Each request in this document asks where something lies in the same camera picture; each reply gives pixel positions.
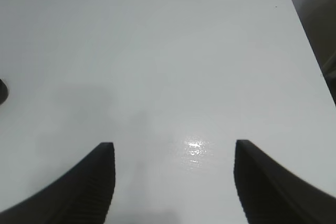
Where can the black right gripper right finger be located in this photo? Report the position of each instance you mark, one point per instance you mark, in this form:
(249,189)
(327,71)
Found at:
(269,193)

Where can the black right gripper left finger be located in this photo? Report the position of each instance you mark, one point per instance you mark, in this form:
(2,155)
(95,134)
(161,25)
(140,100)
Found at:
(82,195)

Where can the small black teacup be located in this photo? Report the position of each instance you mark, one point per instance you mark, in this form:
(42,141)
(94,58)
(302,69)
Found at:
(3,92)

